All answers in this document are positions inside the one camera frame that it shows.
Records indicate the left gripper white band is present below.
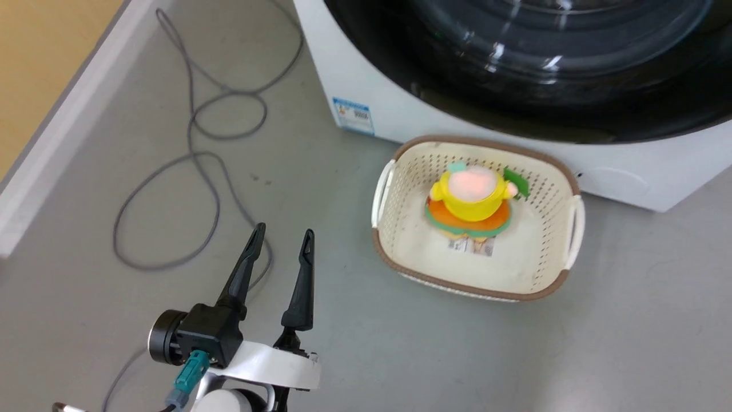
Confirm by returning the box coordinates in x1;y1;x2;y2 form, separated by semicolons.
207;223;322;393

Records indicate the black glass washing machine door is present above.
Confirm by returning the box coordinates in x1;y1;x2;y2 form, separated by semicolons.
323;0;732;145

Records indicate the white washing machine body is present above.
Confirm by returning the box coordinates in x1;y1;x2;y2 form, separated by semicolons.
293;0;732;213

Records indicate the cream laundry basket brown rim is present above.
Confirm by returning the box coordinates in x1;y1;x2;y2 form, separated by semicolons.
371;135;586;303

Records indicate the blue white energy label sticker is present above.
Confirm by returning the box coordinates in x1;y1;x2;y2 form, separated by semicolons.
332;97;376;136

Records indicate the printed label sticker in basket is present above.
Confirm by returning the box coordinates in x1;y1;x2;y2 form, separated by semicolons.
447;236;496;258

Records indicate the yellow orange plush doll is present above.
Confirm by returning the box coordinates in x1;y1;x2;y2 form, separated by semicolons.
424;162;530;241

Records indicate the white baseboard strip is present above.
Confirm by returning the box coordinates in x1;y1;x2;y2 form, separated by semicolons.
0;0;158;259

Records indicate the teal connector camera cable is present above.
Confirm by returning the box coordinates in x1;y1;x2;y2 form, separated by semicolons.
165;350;211;412

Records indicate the grey power cable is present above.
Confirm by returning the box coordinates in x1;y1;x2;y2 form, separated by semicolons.
102;0;305;412

